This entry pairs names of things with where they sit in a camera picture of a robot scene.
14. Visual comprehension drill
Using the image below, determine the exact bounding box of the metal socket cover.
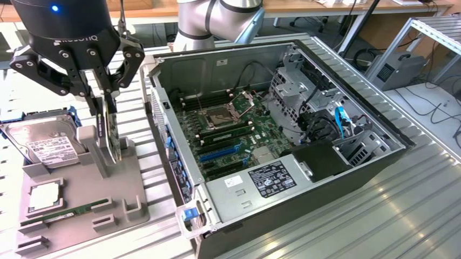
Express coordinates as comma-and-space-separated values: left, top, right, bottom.
226, 90, 259, 119

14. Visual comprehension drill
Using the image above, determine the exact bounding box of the black RAM slot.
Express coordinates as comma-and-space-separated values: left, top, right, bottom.
182, 98, 234, 111
179, 93, 231, 105

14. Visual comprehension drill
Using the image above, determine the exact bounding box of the grey metal disk bay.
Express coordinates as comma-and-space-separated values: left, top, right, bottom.
333, 131, 406, 167

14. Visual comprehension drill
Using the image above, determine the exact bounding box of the thin locking lever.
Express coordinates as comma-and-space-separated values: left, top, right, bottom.
193, 88, 203, 112

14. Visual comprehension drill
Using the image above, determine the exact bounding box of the silver CPU chip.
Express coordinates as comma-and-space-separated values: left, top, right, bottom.
28, 183, 62, 208

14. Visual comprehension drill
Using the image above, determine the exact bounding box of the black slanted pole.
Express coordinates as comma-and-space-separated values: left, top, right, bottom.
337, 0, 382, 53

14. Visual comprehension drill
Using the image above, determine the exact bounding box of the aluminium profile frame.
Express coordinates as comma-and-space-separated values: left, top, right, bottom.
364, 15, 461, 85

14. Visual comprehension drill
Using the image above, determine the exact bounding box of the black open PC case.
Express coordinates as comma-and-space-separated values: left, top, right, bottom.
138, 39, 417, 259

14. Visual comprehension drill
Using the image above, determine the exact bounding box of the graphics card with metal bracket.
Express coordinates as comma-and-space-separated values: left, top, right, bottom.
91, 70, 124, 165

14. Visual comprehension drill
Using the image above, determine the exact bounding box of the grey computer box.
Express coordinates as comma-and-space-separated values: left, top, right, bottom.
366, 52, 429, 92

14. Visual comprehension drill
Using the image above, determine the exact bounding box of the black expansion slot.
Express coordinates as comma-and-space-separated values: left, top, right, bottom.
205, 159, 250, 178
197, 139, 242, 155

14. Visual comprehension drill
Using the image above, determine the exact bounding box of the blue disk carrier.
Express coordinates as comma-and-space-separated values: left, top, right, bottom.
0, 105, 84, 141

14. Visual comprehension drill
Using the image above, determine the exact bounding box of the green motherboard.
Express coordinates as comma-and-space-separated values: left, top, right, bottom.
174, 90, 294, 181

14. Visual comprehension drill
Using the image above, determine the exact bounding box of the CPU socket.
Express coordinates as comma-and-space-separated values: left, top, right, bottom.
199, 106, 241, 130

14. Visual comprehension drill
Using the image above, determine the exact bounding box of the wooden office desk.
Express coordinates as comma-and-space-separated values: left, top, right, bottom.
265, 0, 456, 52
0, 0, 181, 62

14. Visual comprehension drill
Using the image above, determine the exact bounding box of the black coiled cable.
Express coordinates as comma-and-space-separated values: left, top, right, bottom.
354, 47, 378, 69

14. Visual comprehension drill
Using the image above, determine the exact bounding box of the black office chair base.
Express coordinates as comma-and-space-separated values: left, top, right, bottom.
288, 16, 330, 33

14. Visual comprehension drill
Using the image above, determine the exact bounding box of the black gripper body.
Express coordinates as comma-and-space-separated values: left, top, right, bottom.
10, 0, 123, 76

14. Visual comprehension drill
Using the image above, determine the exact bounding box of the green RAM stick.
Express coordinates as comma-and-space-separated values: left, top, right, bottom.
201, 126, 255, 146
20, 199, 110, 227

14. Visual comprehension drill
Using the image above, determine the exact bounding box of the black power wire bundle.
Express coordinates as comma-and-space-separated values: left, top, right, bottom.
298, 112, 342, 142

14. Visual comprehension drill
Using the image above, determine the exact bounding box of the grey parts rack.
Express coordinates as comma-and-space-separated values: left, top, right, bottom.
12, 125, 151, 257

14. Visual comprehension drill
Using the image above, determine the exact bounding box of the black loose cable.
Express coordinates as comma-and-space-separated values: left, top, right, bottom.
394, 80, 461, 127

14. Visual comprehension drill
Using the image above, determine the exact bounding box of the black looped wire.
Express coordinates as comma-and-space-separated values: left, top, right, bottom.
233, 62, 274, 91

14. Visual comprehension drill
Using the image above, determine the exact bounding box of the grey metal drive cage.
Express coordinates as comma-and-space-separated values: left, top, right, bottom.
269, 44, 353, 144

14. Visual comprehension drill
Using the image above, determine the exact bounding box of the silver hard disk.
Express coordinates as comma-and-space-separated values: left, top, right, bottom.
0, 114, 90, 169

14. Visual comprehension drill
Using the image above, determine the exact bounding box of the silver chipset heatsink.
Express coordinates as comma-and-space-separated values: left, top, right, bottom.
251, 146, 279, 163

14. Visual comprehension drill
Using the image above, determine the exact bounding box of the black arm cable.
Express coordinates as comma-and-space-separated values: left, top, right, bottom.
116, 0, 143, 44

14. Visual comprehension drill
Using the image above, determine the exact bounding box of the blue data wire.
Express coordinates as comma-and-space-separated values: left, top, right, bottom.
334, 105, 349, 141

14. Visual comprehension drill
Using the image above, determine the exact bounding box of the grey power supply unit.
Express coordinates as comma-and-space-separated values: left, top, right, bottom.
197, 159, 314, 226

